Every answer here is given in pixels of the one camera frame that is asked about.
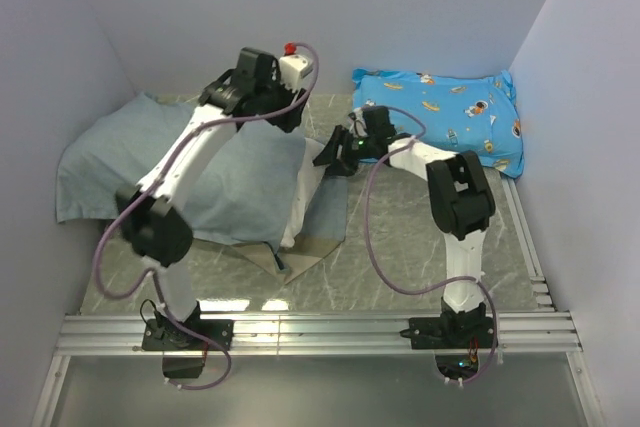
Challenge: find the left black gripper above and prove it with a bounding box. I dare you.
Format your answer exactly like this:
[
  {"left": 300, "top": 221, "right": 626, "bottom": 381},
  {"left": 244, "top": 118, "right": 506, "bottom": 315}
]
[{"left": 255, "top": 68, "right": 310, "bottom": 133}]

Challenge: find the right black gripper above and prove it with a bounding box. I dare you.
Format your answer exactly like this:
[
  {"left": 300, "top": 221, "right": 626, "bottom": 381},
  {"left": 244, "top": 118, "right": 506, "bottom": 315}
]
[{"left": 311, "top": 125, "right": 376, "bottom": 178}]

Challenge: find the white pillow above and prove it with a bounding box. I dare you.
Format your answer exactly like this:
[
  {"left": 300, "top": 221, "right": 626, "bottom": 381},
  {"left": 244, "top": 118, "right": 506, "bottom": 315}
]
[{"left": 280, "top": 138, "right": 326, "bottom": 248}]

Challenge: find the grey-blue pillowcase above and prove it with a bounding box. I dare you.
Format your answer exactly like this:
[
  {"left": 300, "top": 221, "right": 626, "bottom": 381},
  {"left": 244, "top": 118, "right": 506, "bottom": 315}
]
[{"left": 56, "top": 94, "right": 347, "bottom": 249}]

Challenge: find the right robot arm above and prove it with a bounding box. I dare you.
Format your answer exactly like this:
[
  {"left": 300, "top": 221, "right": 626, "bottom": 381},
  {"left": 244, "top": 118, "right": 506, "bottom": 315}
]
[{"left": 313, "top": 106, "right": 497, "bottom": 348}]

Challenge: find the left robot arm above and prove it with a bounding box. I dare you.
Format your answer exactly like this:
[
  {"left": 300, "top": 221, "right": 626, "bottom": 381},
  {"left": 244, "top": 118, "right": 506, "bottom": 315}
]
[{"left": 116, "top": 42, "right": 319, "bottom": 349}]

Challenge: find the blue cartoon print pillow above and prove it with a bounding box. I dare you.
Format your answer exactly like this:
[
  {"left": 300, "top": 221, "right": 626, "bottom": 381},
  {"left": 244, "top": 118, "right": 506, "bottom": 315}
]
[{"left": 352, "top": 68, "right": 524, "bottom": 178}]

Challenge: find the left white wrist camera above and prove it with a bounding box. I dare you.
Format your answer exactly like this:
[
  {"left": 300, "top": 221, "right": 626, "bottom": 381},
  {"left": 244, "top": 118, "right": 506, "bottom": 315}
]
[{"left": 278, "top": 42, "right": 314, "bottom": 92}]

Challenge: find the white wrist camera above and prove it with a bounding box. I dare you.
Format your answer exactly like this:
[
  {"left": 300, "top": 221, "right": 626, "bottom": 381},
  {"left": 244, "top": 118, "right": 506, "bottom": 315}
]
[
  {"left": 278, "top": 42, "right": 314, "bottom": 92},
  {"left": 348, "top": 108, "right": 367, "bottom": 138}
]

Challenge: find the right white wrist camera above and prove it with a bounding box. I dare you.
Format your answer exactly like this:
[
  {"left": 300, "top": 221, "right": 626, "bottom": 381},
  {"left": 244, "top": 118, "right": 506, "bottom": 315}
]
[{"left": 348, "top": 108, "right": 367, "bottom": 138}]

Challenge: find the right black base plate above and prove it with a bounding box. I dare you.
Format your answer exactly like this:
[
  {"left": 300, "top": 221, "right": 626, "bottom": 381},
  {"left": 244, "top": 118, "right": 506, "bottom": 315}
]
[{"left": 399, "top": 315, "right": 500, "bottom": 382}]

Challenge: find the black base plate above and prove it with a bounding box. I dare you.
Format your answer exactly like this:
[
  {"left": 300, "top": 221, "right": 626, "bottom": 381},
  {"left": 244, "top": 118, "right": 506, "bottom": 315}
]
[
  {"left": 399, "top": 315, "right": 500, "bottom": 382},
  {"left": 139, "top": 296, "right": 235, "bottom": 381}
]

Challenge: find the right side aluminium rail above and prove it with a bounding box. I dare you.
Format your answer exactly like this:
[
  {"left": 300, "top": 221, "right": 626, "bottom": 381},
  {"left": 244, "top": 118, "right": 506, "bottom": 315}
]
[{"left": 501, "top": 175, "right": 557, "bottom": 312}]

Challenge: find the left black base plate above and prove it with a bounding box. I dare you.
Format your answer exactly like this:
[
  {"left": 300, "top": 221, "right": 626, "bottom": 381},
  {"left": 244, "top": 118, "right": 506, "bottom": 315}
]
[{"left": 139, "top": 296, "right": 235, "bottom": 381}]

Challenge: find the aluminium mounting rail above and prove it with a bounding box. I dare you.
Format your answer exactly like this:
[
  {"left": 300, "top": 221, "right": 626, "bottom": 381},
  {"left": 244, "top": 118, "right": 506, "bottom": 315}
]
[{"left": 54, "top": 311, "right": 582, "bottom": 357}]

